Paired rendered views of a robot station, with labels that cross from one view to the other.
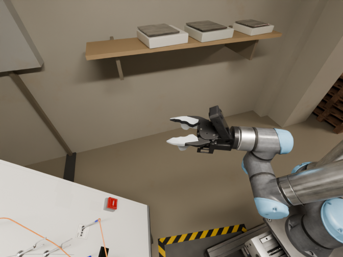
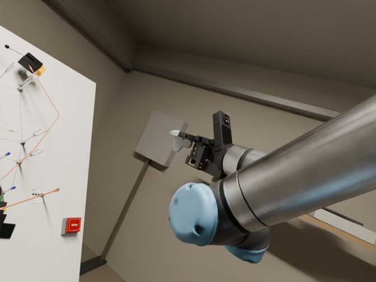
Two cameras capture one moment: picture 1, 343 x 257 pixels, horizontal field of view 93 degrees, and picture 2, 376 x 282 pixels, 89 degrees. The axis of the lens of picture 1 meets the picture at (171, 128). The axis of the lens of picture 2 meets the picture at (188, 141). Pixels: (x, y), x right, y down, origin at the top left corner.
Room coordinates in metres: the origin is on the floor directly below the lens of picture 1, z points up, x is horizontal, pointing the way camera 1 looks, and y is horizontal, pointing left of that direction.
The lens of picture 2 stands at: (-0.05, -0.42, 1.52)
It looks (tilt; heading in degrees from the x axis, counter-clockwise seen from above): 4 degrees up; 44
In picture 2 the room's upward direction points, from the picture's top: 25 degrees clockwise
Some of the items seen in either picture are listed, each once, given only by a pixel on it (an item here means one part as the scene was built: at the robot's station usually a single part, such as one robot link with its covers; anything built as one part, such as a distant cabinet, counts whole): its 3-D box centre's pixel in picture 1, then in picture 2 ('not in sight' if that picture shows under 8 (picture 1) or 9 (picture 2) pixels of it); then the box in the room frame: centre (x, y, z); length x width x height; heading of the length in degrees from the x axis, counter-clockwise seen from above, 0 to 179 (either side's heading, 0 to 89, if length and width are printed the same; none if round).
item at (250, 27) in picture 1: (252, 26); not in sight; (1.81, -0.78, 1.54); 0.30 x 0.28 x 0.07; 109
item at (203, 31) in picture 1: (207, 30); (333, 219); (1.65, -0.33, 1.55); 0.36 x 0.34 x 0.09; 109
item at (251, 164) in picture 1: (257, 163); (246, 223); (0.31, -0.29, 1.46); 0.11 x 0.08 x 0.11; 173
